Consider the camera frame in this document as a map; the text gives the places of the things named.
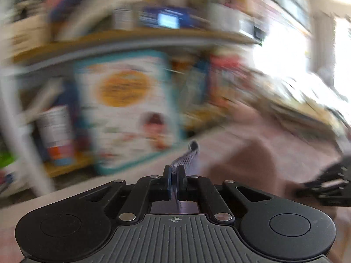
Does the purple and pink knit sweater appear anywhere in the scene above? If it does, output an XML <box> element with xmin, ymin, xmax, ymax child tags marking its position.
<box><xmin>184</xmin><ymin>135</ymin><xmax>344</xmax><ymax>208</ymax></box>

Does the teal children's sound book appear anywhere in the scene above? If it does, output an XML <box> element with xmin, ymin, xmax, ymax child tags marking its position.
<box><xmin>74</xmin><ymin>50</ymin><xmax>184</xmax><ymax>175</ymax></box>

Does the white usmile box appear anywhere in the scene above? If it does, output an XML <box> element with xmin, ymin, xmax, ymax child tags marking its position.
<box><xmin>38</xmin><ymin>105</ymin><xmax>74</xmax><ymax>166</ymax></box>

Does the smartphone on shelf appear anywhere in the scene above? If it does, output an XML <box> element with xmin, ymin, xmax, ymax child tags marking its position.
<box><xmin>139</xmin><ymin>7</ymin><xmax>197</xmax><ymax>29</ymax></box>

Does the white shelf frame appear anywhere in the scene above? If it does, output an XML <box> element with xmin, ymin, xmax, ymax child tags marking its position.
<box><xmin>1</xmin><ymin>66</ymin><xmax>55</xmax><ymax>197</ymax></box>

